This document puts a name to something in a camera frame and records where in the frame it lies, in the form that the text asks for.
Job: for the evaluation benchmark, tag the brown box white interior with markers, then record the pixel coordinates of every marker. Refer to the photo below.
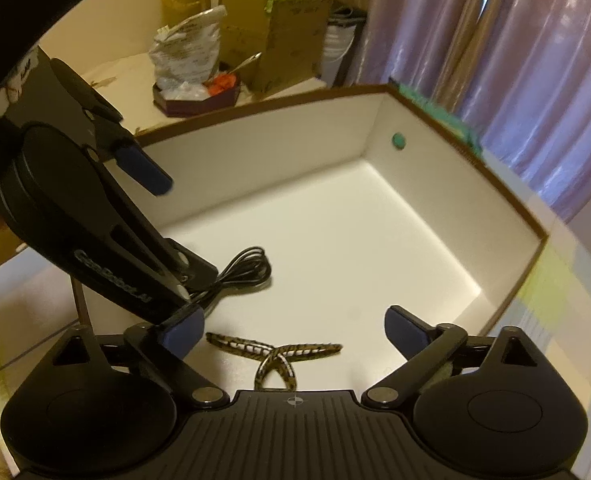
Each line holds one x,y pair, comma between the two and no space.
360,201

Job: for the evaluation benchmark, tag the leopard print hair band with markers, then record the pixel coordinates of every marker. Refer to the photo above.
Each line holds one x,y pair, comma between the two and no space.
278,359

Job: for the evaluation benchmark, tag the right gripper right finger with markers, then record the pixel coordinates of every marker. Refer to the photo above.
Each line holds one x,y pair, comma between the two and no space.
426,349

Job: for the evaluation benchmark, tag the cardboard boxes pile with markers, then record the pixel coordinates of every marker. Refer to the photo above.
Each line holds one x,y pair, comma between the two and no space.
283,39

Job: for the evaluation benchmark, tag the white crumpled plastic bag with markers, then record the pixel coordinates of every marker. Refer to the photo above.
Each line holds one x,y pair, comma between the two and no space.
187,53

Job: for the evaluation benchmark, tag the purple curtain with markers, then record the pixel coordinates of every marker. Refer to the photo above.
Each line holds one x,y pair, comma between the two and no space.
516,72

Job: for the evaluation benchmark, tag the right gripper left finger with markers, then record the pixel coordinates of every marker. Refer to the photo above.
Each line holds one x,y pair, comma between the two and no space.
163,349

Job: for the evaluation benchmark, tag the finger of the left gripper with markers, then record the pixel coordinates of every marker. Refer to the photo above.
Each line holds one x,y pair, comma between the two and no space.
114,141
196,272

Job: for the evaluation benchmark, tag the dark brown octagonal tray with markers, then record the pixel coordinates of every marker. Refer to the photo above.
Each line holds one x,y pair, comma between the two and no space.
176,108

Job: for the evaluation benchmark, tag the checkered tablecloth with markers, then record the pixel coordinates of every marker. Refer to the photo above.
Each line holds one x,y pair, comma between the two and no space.
553,305

